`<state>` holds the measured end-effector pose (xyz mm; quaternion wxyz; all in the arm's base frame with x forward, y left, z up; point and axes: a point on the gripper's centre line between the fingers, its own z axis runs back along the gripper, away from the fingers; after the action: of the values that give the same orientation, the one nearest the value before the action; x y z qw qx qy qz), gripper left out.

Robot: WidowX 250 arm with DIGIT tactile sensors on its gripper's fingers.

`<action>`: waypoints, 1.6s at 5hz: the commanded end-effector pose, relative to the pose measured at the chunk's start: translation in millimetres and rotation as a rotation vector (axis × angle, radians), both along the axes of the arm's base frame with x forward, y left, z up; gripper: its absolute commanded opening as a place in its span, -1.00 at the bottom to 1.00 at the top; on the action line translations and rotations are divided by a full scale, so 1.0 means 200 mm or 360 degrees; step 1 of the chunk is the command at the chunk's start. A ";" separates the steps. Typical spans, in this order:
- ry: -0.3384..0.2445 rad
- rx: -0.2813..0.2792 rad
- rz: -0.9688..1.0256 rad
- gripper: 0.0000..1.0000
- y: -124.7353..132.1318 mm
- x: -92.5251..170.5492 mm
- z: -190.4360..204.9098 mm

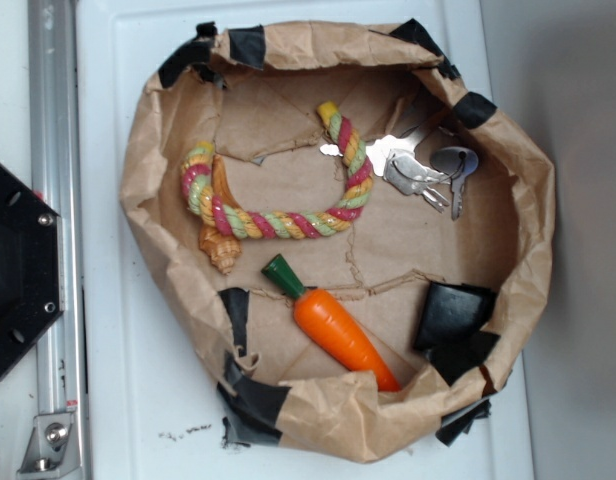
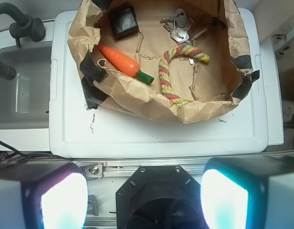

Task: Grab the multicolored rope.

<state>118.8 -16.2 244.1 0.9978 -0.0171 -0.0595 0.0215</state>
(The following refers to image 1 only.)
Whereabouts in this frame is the black folded tape piece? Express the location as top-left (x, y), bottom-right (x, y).
top-left (412, 282), bottom-right (500, 385)

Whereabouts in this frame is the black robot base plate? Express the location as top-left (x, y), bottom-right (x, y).
top-left (0, 163), bottom-right (62, 381)

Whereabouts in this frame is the white tray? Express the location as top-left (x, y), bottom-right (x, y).
top-left (75, 0), bottom-right (536, 480)

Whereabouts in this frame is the multicolored twisted rope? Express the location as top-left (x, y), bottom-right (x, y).
top-left (180, 101), bottom-right (376, 240)

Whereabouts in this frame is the aluminium rail with bracket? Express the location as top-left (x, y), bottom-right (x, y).
top-left (17, 1), bottom-right (92, 479)

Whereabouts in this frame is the tan conch seashell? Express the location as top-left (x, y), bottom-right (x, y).
top-left (199, 154), bottom-right (242, 275)

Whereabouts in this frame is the round grey key tag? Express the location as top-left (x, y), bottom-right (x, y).
top-left (430, 146), bottom-right (479, 177)

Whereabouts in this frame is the brown paper bag bin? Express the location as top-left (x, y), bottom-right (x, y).
top-left (120, 21), bottom-right (555, 463)

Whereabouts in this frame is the orange toy carrot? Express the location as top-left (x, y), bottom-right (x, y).
top-left (261, 254), bottom-right (401, 392)

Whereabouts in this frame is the large silver key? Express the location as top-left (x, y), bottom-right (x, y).
top-left (320, 125), bottom-right (434, 167)

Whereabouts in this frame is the small silver key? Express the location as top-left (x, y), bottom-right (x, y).
top-left (451, 172), bottom-right (466, 221)

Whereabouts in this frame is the silver key with square head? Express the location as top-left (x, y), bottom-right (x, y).
top-left (383, 149), bottom-right (450, 213)

